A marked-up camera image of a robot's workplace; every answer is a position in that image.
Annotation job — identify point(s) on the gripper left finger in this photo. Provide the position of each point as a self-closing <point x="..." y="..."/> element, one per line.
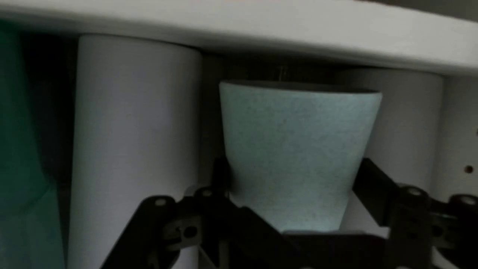
<point x="224" y="228"/>

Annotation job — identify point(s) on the light green speckled cup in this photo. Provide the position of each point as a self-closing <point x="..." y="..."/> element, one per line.
<point x="295" y="157"/>

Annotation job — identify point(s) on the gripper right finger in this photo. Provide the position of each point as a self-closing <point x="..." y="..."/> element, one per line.
<point x="405" y="216"/>

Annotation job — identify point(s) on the green cloth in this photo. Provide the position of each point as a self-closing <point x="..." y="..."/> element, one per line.
<point x="18" y="168"/>

